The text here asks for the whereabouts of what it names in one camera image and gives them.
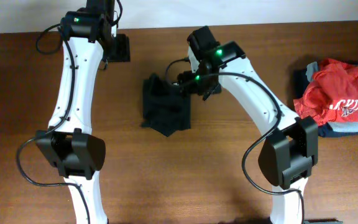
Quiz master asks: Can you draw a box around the black Nike t-shirt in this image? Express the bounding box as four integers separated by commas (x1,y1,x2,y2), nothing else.
140,73,191,137

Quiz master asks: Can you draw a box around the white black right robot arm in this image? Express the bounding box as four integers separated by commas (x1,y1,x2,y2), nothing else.
178,26,318,223

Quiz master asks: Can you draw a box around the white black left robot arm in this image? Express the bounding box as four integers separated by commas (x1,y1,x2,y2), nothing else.
35,1,131,223

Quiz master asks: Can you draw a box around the navy folded garment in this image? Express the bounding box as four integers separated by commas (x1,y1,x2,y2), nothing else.
292,69,358,136

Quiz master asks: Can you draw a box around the red printed t-shirt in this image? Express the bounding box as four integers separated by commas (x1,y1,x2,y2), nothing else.
293,58,358,126

